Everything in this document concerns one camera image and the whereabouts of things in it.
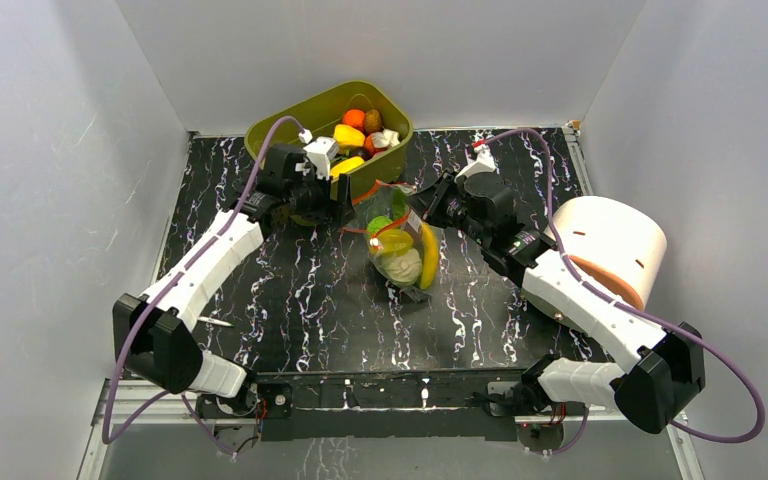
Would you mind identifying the brown kiwi fruit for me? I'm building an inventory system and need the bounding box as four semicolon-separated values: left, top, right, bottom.
363;109;383;135

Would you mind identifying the olive green plastic bin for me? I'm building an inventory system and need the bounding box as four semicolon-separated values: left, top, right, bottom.
244;80;414;198

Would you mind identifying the purple cable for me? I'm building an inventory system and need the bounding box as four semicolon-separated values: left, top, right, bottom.
101;115;312;458
471;128;767;445

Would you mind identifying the clear zip top bag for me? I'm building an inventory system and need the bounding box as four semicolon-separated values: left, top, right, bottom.
343;180;441;295

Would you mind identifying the yellow green starfruit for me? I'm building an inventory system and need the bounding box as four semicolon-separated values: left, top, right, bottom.
369;228;414;256

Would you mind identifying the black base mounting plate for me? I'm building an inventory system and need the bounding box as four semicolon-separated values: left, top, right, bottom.
255;368;553;441

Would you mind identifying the white orange cylinder drum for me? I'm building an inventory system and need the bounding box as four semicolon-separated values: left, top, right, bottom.
545;195;667;310

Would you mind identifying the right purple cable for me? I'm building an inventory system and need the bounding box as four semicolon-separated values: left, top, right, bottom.
471;128;767;445

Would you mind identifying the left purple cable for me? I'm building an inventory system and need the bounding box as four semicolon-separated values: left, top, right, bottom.
101;115;312;458

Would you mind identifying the green leafy vegetable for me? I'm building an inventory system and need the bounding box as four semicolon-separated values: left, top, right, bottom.
391;188;410;221

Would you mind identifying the round orange fruit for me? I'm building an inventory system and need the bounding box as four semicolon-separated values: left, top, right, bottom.
342;109;366;132

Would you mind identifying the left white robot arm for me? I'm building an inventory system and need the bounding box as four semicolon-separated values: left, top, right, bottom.
112;144;354;416

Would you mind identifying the yellow banana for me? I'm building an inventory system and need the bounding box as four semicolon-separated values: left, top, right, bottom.
418;223;440;290

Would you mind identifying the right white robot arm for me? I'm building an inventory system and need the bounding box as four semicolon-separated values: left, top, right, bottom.
407;172;705;434

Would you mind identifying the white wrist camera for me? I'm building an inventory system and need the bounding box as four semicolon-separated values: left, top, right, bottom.
303;137;339;180
456;144;497;180

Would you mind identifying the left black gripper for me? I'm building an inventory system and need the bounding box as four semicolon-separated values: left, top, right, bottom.
286;168;356;230

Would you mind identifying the green bumpy lime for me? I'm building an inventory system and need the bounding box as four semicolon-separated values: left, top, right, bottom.
366;215;393;236

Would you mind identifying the wrinkled orange red fruit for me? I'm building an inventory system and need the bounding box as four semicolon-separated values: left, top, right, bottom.
363;133;379;157

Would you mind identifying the yellow bell pepper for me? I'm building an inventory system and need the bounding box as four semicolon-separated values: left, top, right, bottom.
332;124;366;151

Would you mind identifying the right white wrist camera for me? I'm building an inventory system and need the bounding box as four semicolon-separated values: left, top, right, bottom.
456;144;497;180

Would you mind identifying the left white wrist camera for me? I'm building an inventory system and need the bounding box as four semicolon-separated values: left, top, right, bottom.
303;137;339;180

